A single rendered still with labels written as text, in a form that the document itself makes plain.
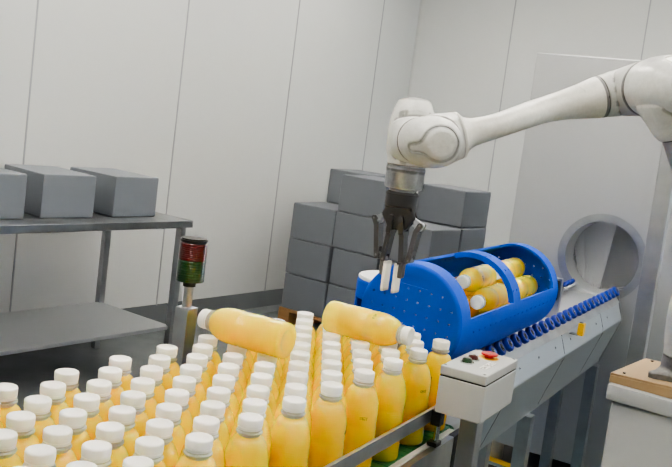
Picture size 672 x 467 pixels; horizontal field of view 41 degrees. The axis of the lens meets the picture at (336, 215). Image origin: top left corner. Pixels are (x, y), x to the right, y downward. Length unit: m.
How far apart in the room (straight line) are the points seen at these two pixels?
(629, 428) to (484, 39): 6.02
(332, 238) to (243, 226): 0.80
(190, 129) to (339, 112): 1.73
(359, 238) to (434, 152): 4.36
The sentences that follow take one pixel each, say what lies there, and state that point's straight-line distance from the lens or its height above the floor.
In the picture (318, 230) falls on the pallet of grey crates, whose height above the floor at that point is 0.76.
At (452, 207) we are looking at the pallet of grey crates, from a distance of 6.23.
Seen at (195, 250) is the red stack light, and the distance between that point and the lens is 2.01.
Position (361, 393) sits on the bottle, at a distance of 1.69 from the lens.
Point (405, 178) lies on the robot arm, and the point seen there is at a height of 1.45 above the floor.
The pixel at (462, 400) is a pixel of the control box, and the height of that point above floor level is 1.04.
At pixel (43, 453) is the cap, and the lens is 1.22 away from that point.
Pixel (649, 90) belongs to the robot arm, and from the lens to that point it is 2.05.
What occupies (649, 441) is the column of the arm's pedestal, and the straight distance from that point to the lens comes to 2.37.
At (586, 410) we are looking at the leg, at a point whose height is 0.42.
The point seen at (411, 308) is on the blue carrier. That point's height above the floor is 1.12.
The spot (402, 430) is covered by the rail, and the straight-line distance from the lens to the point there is 1.83.
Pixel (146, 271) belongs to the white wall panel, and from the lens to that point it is 6.13.
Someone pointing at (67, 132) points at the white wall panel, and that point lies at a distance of 5.55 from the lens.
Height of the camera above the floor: 1.57
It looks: 6 degrees down
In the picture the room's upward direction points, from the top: 7 degrees clockwise
